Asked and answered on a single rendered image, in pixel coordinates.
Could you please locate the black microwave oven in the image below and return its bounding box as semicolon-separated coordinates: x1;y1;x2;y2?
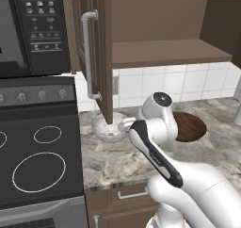
0;0;72;79

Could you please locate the grey drawer handle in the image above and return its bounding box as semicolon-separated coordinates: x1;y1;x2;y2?
117;186;150;201

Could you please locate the brown base cupboard door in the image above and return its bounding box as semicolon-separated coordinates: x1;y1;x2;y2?
87;205;161;228

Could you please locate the grey base cupboard handle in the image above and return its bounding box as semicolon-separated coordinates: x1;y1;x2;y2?
92;214;100;228

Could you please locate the grey cupboard door handle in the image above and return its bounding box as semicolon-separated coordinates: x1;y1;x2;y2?
80;8;103;101

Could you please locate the black stove with hob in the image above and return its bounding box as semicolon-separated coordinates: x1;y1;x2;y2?
0;75;89;228

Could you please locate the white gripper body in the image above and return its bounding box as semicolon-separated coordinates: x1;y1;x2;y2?
117;117;137;134

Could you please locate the grey wall socket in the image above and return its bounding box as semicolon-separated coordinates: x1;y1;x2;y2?
112;75;120;96

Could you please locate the brown drawer front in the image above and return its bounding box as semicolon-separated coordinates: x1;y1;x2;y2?
84;182;159;215

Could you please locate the white cylindrical object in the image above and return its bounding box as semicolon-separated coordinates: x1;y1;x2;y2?
232;76;241;126

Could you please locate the brown open wall cupboard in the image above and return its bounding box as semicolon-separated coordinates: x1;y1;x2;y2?
111;0;241;71

